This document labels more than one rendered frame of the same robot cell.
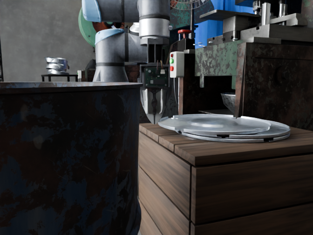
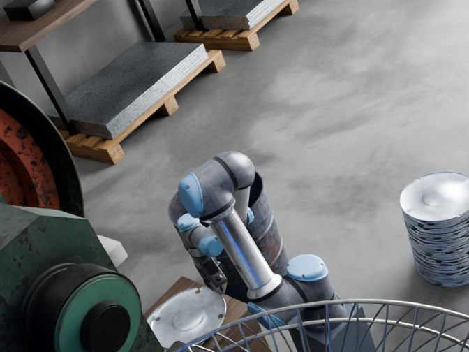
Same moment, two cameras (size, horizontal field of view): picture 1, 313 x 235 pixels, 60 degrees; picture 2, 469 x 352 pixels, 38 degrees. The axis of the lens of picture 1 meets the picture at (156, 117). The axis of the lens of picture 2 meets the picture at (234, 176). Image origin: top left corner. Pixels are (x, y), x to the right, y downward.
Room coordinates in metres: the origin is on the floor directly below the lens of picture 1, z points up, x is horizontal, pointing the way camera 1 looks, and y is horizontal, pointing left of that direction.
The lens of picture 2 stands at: (2.61, -0.34, 2.08)
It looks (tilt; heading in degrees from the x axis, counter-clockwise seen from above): 33 degrees down; 164
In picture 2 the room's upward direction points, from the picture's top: 22 degrees counter-clockwise
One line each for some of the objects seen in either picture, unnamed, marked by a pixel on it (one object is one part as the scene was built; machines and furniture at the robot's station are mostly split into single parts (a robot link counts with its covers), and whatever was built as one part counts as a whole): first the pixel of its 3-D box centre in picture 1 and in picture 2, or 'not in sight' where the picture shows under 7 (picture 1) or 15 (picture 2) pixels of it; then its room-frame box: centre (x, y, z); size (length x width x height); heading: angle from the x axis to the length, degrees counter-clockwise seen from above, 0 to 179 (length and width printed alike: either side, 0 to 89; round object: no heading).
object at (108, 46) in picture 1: (112, 46); (308, 279); (1.14, 0.18, 0.62); 0.13 x 0.12 x 0.14; 97
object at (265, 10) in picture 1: (265, 14); not in sight; (1.18, -0.46, 0.75); 0.03 x 0.03 x 0.10; 23
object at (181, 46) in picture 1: (186, 55); not in sight; (1.59, -0.17, 0.62); 0.10 x 0.06 x 0.20; 23
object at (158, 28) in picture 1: (155, 31); (198, 246); (0.69, 0.00, 0.60); 0.08 x 0.08 x 0.05
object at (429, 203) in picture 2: not in sight; (438, 195); (0.89, 0.88, 0.35); 0.29 x 0.29 x 0.01
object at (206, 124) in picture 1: (212, 122); (188, 317); (0.71, -0.15, 0.37); 0.29 x 0.29 x 0.01
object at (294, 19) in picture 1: (286, 16); not in sight; (1.24, -0.57, 0.76); 0.17 x 0.06 x 0.10; 23
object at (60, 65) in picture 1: (59, 85); not in sight; (3.88, 1.38, 0.40); 0.45 x 0.40 x 0.79; 35
